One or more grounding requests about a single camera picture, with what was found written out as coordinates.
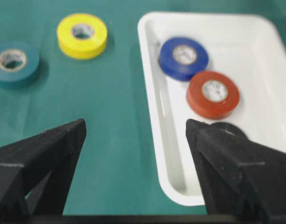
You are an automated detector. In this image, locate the green table cloth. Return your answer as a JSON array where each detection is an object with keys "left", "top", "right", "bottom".
[{"left": 0, "top": 0, "right": 286, "bottom": 215}]

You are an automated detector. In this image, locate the black tape roll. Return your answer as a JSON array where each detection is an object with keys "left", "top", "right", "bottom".
[{"left": 209, "top": 122, "right": 248, "bottom": 139}]

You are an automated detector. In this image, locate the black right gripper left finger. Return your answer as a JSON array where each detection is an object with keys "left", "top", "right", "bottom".
[{"left": 0, "top": 119, "right": 86, "bottom": 223}]

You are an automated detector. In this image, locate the yellow tape roll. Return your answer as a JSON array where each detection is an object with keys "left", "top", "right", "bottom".
[{"left": 56, "top": 13, "right": 108, "bottom": 60}]

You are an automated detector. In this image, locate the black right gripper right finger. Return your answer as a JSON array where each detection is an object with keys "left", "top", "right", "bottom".
[{"left": 186, "top": 119, "right": 286, "bottom": 224}]

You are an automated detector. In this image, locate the green tape roll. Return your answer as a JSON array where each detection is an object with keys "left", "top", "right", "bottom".
[{"left": 0, "top": 41, "right": 40, "bottom": 88}]

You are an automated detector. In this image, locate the blue tape roll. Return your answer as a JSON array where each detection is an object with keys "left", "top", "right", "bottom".
[{"left": 159, "top": 37, "right": 209, "bottom": 81}]

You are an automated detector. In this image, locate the white plastic tray case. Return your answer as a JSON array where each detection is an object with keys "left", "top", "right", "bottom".
[{"left": 138, "top": 12, "right": 286, "bottom": 206}]

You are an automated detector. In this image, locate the red tape roll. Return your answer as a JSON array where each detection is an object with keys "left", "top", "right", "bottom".
[{"left": 186, "top": 71, "right": 240, "bottom": 119}]

